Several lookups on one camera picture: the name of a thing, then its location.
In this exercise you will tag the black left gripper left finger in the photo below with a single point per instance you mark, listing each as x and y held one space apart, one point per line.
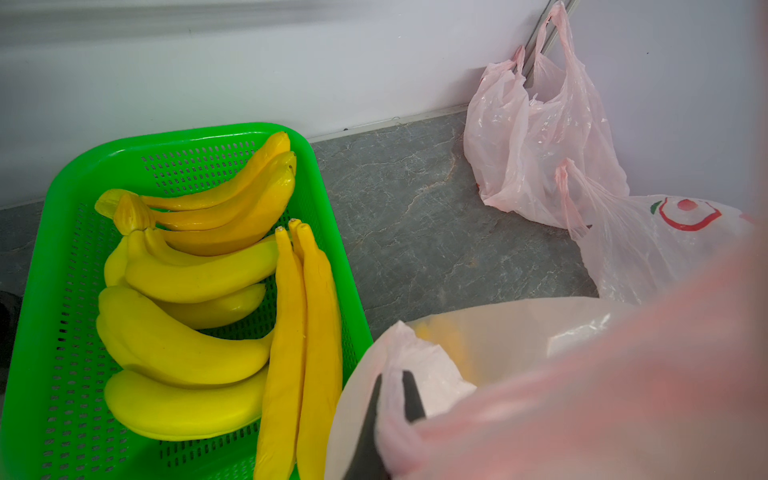
366 463

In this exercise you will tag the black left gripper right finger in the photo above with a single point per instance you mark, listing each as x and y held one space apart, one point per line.
413 406

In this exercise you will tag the orange banana pair in basket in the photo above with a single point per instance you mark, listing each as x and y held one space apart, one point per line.
304 382

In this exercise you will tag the yellow banana bunch in basket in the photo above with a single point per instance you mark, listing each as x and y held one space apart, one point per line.
203 306

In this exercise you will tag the pink peach printed bag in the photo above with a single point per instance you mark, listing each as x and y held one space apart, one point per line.
635 247

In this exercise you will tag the plain pink plastic bag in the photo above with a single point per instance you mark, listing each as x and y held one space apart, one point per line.
517 132

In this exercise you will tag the green plastic basket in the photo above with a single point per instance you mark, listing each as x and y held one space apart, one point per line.
55 424

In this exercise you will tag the aluminium frame profile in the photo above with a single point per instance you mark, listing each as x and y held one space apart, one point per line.
531 45

